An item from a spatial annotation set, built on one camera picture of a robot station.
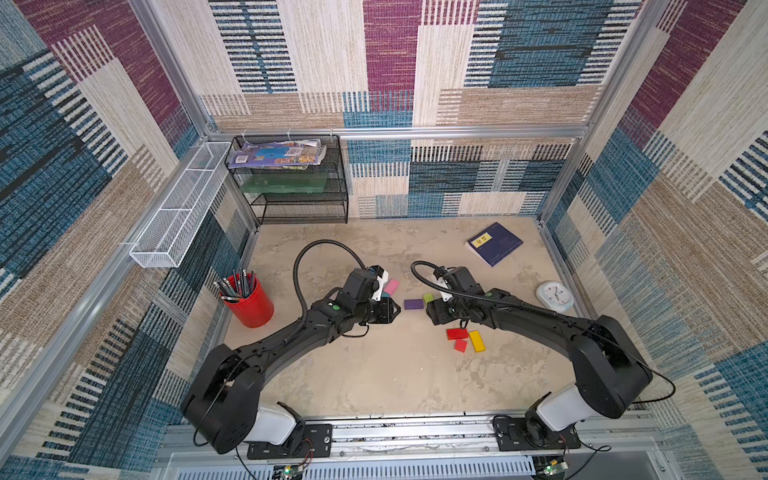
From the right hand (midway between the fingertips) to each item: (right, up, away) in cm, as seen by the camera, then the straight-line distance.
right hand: (443, 309), depth 91 cm
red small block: (+5, -10, -1) cm, 11 cm away
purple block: (-9, 0, +6) cm, 11 cm away
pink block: (-15, +6, +11) cm, 20 cm away
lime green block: (-3, +2, +7) cm, 9 cm away
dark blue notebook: (+23, +20, +22) cm, 37 cm away
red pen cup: (-55, +4, -8) cm, 56 cm away
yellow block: (+10, -9, -1) cm, 14 cm away
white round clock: (+37, +3, +6) cm, 37 cm away
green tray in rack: (-50, +39, +8) cm, 64 cm away
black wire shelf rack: (-39, +34, +29) cm, 59 cm away
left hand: (-13, +1, -8) cm, 16 cm away
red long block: (+4, -7, -1) cm, 8 cm away
